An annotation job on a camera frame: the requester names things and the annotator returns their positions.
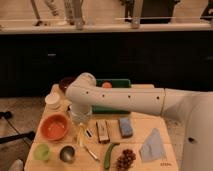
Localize orange fruit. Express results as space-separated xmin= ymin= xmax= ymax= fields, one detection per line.
xmin=102 ymin=82 xmax=112 ymax=88

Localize blue sponge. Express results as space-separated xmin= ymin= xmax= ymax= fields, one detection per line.
xmin=118 ymin=118 xmax=133 ymax=137

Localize blue folded cloth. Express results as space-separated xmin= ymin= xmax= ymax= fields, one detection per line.
xmin=140 ymin=128 xmax=166 ymax=162

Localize green cucumber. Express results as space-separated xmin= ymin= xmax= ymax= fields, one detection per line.
xmin=103 ymin=142 xmax=120 ymax=170

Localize yellow banana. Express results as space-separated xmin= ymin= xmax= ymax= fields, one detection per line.
xmin=76 ymin=124 xmax=85 ymax=147

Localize bunch of red grapes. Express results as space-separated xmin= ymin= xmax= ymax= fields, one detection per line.
xmin=116 ymin=149 xmax=136 ymax=171

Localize black tripod stand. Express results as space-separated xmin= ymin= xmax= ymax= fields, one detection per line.
xmin=0 ymin=110 xmax=36 ymax=145

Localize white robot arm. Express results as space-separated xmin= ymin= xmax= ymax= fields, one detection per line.
xmin=65 ymin=73 xmax=213 ymax=171

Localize light green cup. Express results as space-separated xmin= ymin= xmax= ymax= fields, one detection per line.
xmin=33 ymin=144 xmax=50 ymax=161

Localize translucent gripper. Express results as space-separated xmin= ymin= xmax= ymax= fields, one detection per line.
xmin=70 ymin=112 xmax=92 ymax=133

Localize metal cup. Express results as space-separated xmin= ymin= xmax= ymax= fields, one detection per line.
xmin=59 ymin=146 xmax=75 ymax=163

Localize green plastic tray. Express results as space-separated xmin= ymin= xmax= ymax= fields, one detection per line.
xmin=92 ymin=79 xmax=131 ymax=114

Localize small white cup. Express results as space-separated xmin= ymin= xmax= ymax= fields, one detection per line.
xmin=45 ymin=92 xmax=60 ymax=109

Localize brown rectangular block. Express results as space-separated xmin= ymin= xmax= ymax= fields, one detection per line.
xmin=96 ymin=120 xmax=110 ymax=143

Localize white handled kitchen tool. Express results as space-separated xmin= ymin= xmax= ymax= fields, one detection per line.
xmin=68 ymin=104 xmax=92 ymax=137

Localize dark red bowl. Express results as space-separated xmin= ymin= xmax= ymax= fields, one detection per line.
xmin=59 ymin=77 xmax=75 ymax=93

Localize orange bowl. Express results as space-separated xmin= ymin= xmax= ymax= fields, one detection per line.
xmin=40 ymin=114 xmax=68 ymax=141

